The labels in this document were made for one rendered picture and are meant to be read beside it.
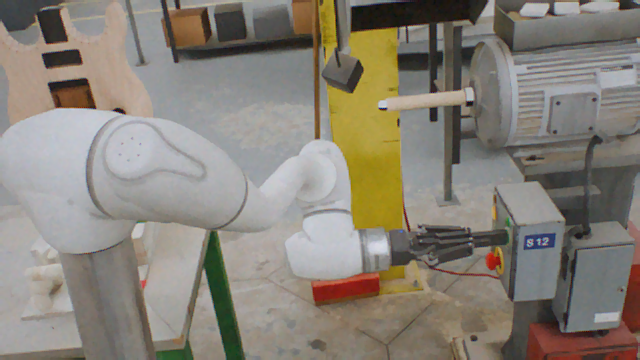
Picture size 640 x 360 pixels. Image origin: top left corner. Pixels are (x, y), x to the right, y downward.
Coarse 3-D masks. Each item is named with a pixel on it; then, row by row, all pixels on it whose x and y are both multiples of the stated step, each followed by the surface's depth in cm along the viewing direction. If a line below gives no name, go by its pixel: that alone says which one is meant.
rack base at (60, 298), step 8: (144, 272) 146; (64, 280) 146; (56, 288) 144; (64, 288) 143; (56, 296) 141; (64, 296) 141; (56, 304) 138; (64, 304) 138; (24, 312) 137; (32, 312) 137; (40, 312) 136; (48, 312) 136; (56, 312) 136; (64, 312) 136; (72, 312) 136
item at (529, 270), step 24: (504, 192) 128; (528, 192) 127; (504, 216) 124; (528, 216) 119; (552, 216) 119; (528, 240) 119; (552, 240) 119; (504, 264) 128; (528, 264) 122; (552, 264) 122; (504, 288) 130; (528, 288) 125; (552, 288) 125
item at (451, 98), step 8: (400, 96) 141; (408, 96) 141; (416, 96) 140; (424, 96) 140; (432, 96) 140; (440, 96) 140; (448, 96) 140; (456, 96) 140; (464, 96) 140; (392, 104) 140; (400, 104) 140; (408, 104) 140; (416, 104) 140; (424, 104) 140; (432, 104) 140; (440, 104) 140; (448, 104) 141; (456, 104) 141
